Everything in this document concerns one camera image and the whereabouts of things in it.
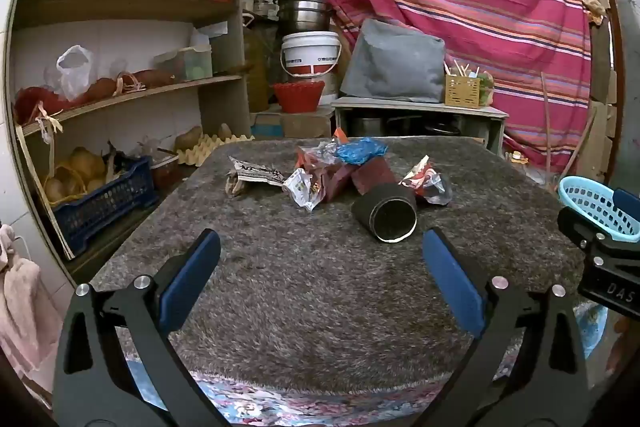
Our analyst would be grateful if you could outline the steel pot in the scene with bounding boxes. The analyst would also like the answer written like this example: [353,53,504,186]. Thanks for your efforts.
[350,117,383,138]

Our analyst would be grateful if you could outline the person's right forearm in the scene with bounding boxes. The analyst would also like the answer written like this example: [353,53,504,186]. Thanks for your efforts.
[607,314,636,378]

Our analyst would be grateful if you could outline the grey cushion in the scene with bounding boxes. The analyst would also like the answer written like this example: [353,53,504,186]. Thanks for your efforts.
[340,18,447,104]

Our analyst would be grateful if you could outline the steel stockpot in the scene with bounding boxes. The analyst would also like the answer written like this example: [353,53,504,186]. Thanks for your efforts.
[276,0,331,35]

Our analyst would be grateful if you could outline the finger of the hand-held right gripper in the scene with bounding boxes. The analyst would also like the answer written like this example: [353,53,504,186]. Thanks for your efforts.
[614,188,640,224]
[557,205,621,253]

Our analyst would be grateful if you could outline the wooden shelf unit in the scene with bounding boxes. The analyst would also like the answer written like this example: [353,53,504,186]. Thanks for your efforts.
[10,0,251,268]

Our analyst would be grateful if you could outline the yellow oil jug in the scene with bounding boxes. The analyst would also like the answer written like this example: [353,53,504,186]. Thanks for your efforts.
[243,27,273,112]

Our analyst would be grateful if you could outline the potatoes in yellow net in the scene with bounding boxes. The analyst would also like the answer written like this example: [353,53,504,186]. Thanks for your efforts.
[42,147,108,208]

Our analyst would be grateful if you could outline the floral tablecloth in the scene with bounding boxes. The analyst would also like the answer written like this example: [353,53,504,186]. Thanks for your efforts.
[120,347,526,427]

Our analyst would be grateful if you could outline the wooden stick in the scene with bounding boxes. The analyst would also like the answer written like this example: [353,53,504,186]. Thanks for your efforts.
[540,72,553,180]

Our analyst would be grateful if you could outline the dark blue plastic crate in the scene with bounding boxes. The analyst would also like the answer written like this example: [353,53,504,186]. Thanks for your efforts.
[50,155,160,255]

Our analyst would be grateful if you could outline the brown cardboard box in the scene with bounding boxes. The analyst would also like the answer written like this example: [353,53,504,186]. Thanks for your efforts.
[250,104,335,138]

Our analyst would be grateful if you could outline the hanging plush toy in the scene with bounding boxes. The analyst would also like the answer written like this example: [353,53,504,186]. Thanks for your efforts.
[582,0,606,26]

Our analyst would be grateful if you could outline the white plastic bag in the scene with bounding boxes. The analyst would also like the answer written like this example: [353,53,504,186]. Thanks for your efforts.
[56,45,96,101]

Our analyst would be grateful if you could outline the white snack wrapper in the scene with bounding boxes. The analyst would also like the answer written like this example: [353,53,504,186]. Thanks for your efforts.
[283,169,321,212]

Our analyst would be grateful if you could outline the cardboard egg tray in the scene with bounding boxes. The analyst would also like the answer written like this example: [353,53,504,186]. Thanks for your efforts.
[175,133,256,166]

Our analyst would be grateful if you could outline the pink towel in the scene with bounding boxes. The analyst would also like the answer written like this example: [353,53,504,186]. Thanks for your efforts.
[0,224,61,408]

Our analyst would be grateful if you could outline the blue plastic bag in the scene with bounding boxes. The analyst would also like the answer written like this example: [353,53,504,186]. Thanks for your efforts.
[336,138,388,166]

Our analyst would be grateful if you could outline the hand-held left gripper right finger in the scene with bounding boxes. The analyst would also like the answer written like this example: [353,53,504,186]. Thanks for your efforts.
[421,227,596,427]

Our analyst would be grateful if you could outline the grey low cabinet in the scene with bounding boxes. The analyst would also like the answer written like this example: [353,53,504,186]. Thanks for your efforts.
[331,97,510,156]

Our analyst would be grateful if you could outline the black cylindrical can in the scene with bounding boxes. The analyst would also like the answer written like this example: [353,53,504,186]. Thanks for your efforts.
[351,183,418,244]

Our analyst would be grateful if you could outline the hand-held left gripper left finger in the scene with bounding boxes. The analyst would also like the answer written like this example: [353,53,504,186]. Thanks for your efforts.
[52,228,236,427]

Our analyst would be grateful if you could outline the clear plastic container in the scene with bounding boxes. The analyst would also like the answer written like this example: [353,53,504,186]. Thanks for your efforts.
[170,46,213,81]

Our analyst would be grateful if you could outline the red and white wrapper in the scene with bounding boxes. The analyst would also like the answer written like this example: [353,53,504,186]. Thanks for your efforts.
[398,155,453,206]

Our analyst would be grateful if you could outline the newspaper piece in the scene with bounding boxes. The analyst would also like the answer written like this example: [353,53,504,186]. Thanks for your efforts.
[225,155,286,198]

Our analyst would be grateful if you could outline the small woven yellow basket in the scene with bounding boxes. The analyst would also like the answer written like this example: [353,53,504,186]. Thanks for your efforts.
[444,74,482,109]

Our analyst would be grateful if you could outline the silver foil wrapper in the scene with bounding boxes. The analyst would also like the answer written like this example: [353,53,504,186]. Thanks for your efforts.
[305,142,341,162]

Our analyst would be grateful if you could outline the red plastic basket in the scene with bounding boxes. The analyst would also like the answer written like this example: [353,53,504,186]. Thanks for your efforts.
[272,80,326,114]

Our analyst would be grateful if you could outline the white plastic bucket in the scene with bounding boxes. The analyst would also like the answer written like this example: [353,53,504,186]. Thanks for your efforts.
[279,32,343,105]

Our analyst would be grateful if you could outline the red lidded container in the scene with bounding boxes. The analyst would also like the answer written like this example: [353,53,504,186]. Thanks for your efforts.
[150,155,180,190]

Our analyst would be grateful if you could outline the light blue plastic basket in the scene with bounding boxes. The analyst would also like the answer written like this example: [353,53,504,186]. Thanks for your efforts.
[557,176,640,243]

